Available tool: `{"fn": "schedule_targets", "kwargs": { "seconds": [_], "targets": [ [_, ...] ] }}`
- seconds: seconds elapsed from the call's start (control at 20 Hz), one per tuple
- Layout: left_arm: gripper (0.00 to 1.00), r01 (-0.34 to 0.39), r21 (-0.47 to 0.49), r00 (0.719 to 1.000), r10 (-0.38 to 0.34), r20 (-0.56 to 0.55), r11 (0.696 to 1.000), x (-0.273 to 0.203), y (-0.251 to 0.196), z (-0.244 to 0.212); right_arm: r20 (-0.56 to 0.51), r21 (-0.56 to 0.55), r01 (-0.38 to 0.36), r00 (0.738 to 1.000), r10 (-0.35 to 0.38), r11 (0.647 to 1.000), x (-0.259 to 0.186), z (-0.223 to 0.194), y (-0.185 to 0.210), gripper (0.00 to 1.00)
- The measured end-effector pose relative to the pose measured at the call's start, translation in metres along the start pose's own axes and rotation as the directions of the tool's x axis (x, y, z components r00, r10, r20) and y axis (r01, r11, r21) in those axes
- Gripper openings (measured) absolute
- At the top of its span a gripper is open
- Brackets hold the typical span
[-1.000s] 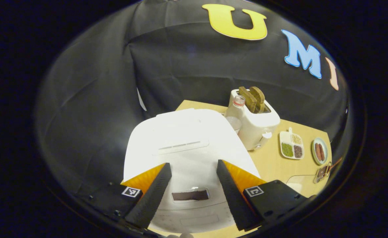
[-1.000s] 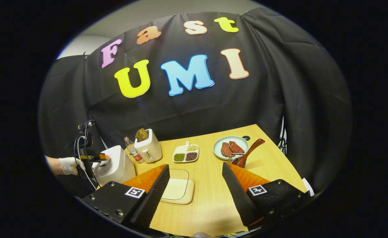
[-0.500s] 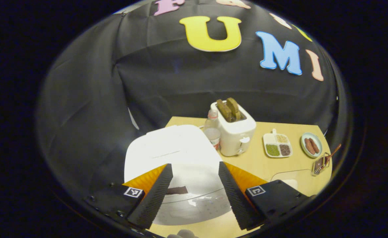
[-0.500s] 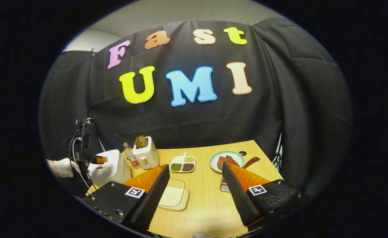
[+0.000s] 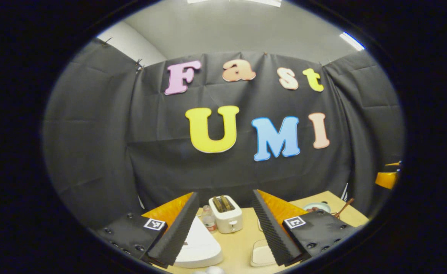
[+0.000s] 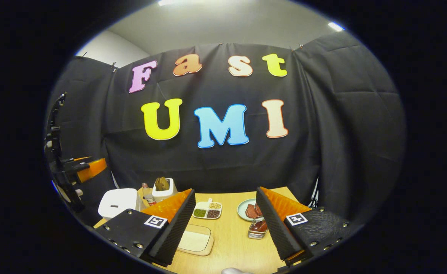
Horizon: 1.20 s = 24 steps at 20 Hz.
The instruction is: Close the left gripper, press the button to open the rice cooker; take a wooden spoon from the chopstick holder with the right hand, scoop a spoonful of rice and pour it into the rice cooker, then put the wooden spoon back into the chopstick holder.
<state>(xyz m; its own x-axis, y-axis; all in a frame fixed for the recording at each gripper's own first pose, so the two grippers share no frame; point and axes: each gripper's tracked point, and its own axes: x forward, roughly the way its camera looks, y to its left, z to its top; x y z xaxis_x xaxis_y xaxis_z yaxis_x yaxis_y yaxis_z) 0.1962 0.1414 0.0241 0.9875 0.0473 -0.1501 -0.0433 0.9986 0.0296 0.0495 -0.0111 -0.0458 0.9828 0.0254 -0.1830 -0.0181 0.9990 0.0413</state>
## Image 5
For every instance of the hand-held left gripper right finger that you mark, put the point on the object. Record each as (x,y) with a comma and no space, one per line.
(271,236)

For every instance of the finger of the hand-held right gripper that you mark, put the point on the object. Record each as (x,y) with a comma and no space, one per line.
(393,164)
(386,180)

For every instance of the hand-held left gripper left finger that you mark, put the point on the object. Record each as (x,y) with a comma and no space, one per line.
(175,232)

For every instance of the white rice cooker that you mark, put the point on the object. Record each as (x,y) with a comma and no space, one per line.
(200,247)

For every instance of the brown wooden spoon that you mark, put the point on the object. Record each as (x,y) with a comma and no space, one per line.
(345,207)

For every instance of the clear bottle with red label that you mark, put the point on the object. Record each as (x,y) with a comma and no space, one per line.
(209,222)

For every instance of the white toaster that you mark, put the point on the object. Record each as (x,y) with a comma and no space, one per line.
(229,222)

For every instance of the brown toast slice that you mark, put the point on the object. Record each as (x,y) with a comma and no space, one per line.
(227,203)
(218,204)

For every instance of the red meat piece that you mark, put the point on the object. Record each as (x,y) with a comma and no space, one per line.
(314,209)

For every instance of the light green plate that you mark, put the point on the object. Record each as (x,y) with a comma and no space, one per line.
(322,205)

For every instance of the black backdrop cloth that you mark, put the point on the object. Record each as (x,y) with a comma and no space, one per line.
(94,133)

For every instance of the ceiling light panel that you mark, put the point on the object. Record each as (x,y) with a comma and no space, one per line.
(352,41)
(246,2)

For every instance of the white metal frame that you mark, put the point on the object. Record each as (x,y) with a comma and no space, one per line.
(345,192)

